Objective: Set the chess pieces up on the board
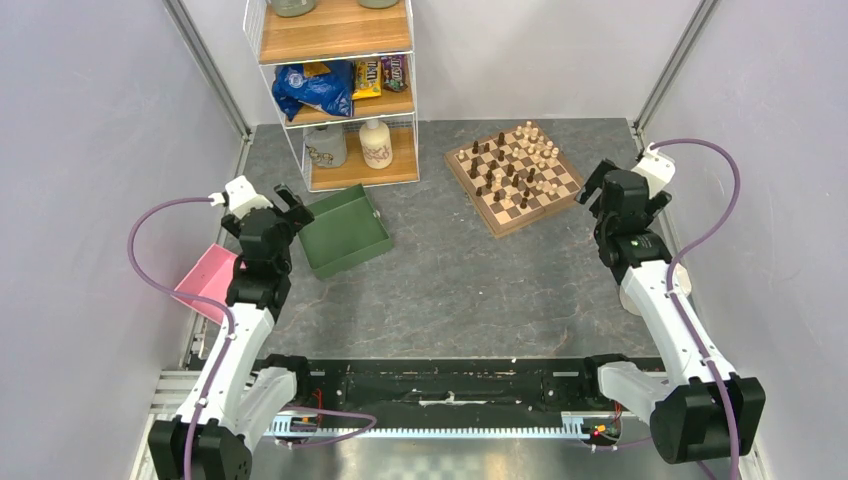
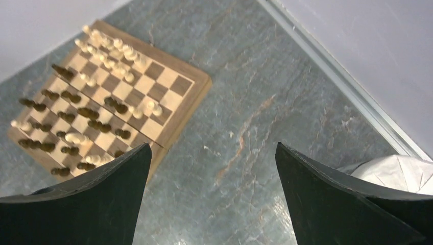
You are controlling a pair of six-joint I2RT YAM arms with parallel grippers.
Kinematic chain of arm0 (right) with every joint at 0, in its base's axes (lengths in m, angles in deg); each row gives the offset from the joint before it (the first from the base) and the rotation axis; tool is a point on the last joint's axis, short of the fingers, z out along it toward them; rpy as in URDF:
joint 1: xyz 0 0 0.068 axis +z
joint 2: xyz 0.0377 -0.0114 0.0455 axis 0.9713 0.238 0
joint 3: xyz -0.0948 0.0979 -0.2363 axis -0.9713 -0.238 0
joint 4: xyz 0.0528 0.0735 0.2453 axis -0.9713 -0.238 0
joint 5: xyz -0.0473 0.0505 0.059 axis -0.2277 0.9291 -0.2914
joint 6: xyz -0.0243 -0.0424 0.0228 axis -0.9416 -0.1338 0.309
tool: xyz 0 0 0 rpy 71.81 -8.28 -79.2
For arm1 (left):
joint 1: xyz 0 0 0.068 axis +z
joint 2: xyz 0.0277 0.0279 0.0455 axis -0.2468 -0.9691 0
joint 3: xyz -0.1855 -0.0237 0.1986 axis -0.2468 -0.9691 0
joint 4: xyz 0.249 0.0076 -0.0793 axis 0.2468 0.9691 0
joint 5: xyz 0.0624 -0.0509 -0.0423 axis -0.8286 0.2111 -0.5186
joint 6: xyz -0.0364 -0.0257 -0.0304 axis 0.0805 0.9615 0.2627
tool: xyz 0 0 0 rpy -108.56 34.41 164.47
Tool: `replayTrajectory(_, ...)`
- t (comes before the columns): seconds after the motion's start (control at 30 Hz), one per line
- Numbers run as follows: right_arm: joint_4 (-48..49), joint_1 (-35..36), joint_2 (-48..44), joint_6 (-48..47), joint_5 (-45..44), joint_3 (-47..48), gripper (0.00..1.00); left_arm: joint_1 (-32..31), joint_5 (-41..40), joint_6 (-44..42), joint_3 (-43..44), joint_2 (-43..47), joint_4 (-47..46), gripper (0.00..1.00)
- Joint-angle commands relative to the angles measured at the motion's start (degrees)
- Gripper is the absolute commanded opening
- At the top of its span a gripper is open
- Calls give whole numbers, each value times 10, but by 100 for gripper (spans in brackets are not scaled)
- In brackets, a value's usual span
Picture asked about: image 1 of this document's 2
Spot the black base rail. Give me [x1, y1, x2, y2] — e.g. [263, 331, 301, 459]
[267, 358, 634, 444]

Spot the white wire wooden shelf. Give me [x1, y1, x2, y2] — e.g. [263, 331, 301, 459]
[242, 1, 420, 192]

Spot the brown candy bag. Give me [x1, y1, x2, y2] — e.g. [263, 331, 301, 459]
[380, 55, 409, 93]

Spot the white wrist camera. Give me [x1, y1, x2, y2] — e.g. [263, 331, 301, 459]
[207, 175, 273, 220]
[631, 143, 676, 199]

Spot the yellow candy bag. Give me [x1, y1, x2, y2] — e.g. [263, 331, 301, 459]
[352, 59, 382, 101]

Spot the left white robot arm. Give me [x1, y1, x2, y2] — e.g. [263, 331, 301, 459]
[148, 176, 314, 479]

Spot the green plastic tray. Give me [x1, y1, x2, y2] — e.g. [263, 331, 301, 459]
[298, 184, 394, 280]

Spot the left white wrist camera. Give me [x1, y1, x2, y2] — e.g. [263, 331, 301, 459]
[207, 175, 273, 220]

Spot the cream lotion bottle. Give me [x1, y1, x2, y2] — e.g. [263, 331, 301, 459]
[359, 118, 393, 170]

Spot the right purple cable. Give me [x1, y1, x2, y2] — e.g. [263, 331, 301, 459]
[585, 138, 742, 480]

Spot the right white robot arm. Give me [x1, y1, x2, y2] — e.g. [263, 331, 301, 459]
[577, 160, 766, 464]

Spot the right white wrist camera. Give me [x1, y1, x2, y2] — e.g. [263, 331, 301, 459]
[631, 143, 676, 199]

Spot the pink plastic tray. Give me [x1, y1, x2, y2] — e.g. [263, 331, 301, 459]
[174, 244, 237, 325]

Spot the wooden chess board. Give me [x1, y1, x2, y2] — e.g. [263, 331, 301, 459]
[444, 120, 584, 238]

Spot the blue snack bag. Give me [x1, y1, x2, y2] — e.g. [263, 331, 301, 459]
[272, 60, 354, 121]

